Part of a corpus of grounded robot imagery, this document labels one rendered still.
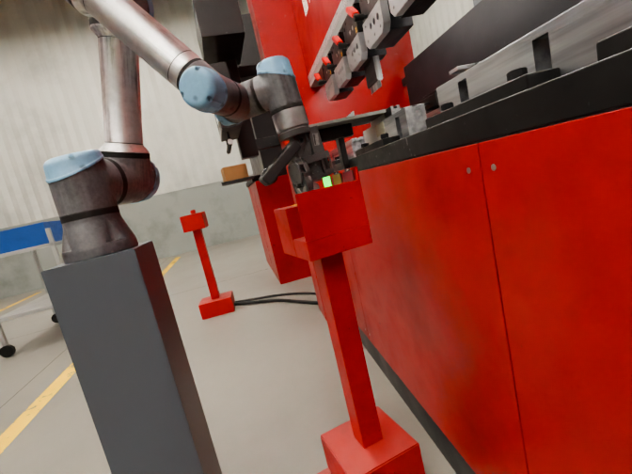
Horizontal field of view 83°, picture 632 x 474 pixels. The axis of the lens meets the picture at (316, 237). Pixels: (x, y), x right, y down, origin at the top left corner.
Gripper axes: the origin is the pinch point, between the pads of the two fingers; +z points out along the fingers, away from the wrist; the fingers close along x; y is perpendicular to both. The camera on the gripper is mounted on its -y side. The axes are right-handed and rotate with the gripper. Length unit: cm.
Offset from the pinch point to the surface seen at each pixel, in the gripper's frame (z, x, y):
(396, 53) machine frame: -59, 101, 118
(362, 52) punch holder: -41, 26, 43
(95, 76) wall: -305, 740, -59
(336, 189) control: -5.0, -5.0, 5.6
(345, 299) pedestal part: 22.2, 2.0, 2.7
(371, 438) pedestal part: 61, 2, -2
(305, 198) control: -5.3, -5.0, -2.1
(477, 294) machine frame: 18.5, -30.5, 13.6
